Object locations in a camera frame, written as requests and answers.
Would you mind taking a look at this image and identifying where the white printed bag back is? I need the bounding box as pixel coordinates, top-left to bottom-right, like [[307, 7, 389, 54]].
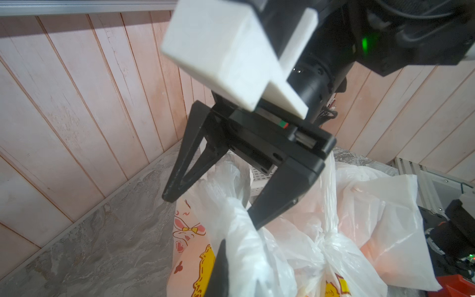
[[166, 153, 297, 297]]

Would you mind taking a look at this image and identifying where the white plastic bag front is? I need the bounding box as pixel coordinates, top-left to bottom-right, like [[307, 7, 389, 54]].
[[336, 162, 442, 292]]

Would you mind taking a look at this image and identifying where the red tape dispenser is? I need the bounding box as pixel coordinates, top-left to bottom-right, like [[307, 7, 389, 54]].
[[427, 275, 475, 297]]

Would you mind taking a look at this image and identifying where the white printed bag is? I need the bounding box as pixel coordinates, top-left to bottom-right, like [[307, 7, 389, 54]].
[[166, 153, 297, 297], [263, 155, 388, 297]]

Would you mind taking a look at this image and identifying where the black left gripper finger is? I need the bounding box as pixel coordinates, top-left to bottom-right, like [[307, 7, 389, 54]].
[[205, 240, 230, 297]]

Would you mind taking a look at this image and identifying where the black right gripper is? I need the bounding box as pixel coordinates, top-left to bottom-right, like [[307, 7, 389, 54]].
[[162, 92, 336, 230]]

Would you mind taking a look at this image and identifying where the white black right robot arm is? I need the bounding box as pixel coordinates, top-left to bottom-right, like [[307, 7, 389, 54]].
[[162, 1, 475, 228]]

